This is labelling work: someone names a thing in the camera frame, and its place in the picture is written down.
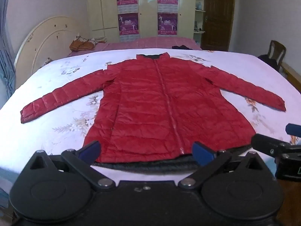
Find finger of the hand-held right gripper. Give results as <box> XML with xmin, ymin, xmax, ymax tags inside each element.
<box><xmin>251</xmin><ymin>133</ymin><xmax>301</xmax><ymax>160</ymax></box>
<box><xmin>285</xmin><ymin>123</ymin><xmax>301</xmax><ymax>137</ymax></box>

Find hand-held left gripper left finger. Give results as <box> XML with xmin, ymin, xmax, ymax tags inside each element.
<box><xmin>29</xmin><ymin>140</ymin><xmax>116</xmax><ymax>192</ymax></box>

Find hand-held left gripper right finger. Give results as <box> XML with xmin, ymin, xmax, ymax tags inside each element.
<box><xmin>178</xmin><ymin>142</ymin><xmax>266</xmax><ymax>190</ymax></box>

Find red puffer jacket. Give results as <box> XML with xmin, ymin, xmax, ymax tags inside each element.
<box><xmin>20</xmin><ymin>52</ymin><xmax>287</xmax><ymax>170</ymax></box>

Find dark clothes on chair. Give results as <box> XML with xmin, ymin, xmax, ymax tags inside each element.
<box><xmin>257</xmin><ymin>54</ymin><xmax>279</xmax><ymax>70</ymax></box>

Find white floral bed sheet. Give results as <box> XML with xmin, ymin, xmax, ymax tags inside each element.
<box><xmin>0</xmin><ymin>48</ymin><xmax>301</xmax><ymax>193</ymax></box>

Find wooden furniture edge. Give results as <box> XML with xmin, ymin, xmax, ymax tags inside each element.
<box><xmin>281</xmin><ymin>62</ymin><xmax>301</xmax><ymax>88</ymax></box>

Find wooden chair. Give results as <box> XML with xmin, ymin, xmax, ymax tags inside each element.
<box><xmin>268</xmin><ymin>40</ymin><xmax>287</xmax><ymax>72</ymax></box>

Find orange clothing pile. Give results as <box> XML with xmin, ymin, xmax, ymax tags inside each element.
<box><xmin>69</xmin><ymin>39</ymin><xmax>95</xmax><ymax>52</ymax></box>

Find floral folded cloth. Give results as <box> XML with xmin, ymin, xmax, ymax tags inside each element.
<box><xmin>75</xmin><ymin>35</ymin><xmax>107</xmax><ymax>45</ymax></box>

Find cream bed headboard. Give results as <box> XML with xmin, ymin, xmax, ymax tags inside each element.
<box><xmin>14</xmin><ymin>16</ymin><xmax>91</xmax><ymax>90</ymax></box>

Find pink bed sheet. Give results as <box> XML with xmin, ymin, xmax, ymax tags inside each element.
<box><xmin>68</xmin><ymin>36</ymin><xmax>203</xmax><ymax>57</ymax></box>

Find blue curtain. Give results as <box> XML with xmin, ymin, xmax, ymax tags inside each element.
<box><xmin>0</xmin><ymin>26</ymin><xmax>16</xmax><ymax>100</ymax></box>

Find cream corner shelf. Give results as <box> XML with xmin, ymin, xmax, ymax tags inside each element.
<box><xmin>193</xmin><ymin>0</ymin><xmax>207</xmax><ymax>47</ymax></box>

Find brown wooden door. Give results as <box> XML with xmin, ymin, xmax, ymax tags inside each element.
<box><xmin>200</xmin><ymin>0</ymin><xmax>236</xmax><ymax>52</ymax></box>

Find cream wardrobe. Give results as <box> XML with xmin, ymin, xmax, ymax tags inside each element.
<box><xmin>86</xmin><ymin>0</ymin><xmax>197</xmax><ymax>43</ymax></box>

